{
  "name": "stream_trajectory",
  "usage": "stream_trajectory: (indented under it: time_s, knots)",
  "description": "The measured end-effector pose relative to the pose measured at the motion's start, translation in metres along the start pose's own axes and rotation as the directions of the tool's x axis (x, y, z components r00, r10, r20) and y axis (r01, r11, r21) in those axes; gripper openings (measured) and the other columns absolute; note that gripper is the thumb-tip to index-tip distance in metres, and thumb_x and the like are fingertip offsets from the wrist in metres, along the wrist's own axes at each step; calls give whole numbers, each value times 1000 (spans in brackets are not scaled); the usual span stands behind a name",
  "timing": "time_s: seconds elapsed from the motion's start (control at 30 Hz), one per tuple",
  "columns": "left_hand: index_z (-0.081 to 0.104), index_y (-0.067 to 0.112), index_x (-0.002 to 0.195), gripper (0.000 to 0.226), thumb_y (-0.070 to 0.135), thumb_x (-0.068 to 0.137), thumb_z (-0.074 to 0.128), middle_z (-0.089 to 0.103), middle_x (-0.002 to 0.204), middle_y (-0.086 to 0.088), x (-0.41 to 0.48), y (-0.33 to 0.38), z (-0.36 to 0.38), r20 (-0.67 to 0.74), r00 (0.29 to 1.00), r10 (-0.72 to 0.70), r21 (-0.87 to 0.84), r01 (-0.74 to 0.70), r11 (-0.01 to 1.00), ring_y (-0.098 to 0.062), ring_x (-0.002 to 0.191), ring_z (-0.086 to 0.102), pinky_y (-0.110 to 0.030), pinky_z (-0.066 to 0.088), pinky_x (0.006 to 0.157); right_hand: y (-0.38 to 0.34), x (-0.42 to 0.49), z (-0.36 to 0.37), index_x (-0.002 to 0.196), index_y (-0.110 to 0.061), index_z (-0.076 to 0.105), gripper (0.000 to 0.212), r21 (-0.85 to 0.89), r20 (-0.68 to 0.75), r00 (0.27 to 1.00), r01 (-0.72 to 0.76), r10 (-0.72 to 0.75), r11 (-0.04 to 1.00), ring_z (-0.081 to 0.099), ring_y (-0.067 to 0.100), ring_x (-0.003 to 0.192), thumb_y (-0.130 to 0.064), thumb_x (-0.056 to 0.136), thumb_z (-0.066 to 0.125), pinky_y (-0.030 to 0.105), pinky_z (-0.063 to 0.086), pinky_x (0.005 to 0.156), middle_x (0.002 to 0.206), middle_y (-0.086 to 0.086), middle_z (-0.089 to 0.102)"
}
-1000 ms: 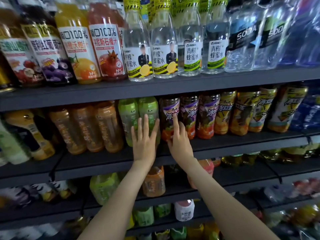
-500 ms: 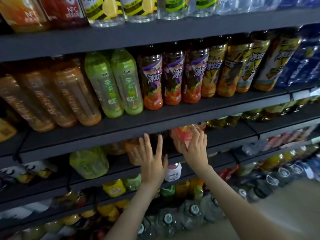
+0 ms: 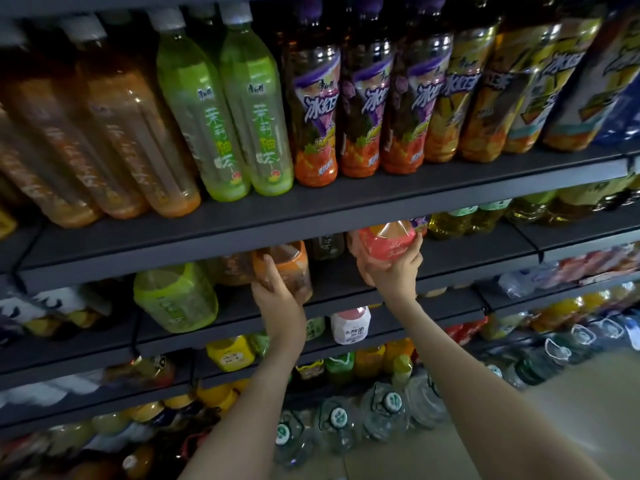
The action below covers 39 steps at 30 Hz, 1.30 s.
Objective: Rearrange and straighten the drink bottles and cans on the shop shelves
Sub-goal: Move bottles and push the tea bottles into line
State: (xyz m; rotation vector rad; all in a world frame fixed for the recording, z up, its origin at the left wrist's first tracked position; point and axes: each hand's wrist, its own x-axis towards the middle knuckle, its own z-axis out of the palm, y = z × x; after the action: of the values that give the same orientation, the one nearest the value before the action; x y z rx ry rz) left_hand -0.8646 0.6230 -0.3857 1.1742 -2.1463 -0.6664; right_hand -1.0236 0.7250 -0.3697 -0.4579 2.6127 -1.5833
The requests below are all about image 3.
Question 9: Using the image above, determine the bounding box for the person's left hand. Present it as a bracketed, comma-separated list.
[250, 255, 308, 358]

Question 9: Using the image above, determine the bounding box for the person's right hand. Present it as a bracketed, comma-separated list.
[350, 229, 426, 311]

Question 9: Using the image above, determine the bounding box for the orange squat drink bottle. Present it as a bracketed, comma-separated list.
[251, 241, 314, 305]

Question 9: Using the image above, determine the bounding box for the group of green squat bottles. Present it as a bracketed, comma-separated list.
[248, 317, 357, 386]

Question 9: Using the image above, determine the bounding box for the white squat drink bottle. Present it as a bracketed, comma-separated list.
[330, 305, 373, 347]

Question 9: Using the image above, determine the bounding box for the dark green squat bottle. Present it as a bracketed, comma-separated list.
[307, 233, 347, 262]

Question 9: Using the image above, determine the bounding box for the yellow green drink bottle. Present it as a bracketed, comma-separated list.
[133, 261, 220, 335]

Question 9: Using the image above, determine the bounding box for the dark grey metal shelf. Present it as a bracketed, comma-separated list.
[0, 0, 640, 446]

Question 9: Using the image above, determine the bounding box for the group of large water bottles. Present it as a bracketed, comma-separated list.
[272, 307, 640, 471]

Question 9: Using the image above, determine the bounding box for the purple label fruit drink bottle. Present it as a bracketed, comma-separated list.
[280, 0, 342, 189]
[338, 0, 395, 180]

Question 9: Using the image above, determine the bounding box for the row of small white bottles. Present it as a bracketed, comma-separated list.
[0, 371, 103, 409]

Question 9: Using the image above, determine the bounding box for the person's left forearm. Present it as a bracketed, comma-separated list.
[180, 345, 306, 480]

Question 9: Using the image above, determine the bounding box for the person's right forearm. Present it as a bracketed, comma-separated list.
[385, 295, 611, 480]

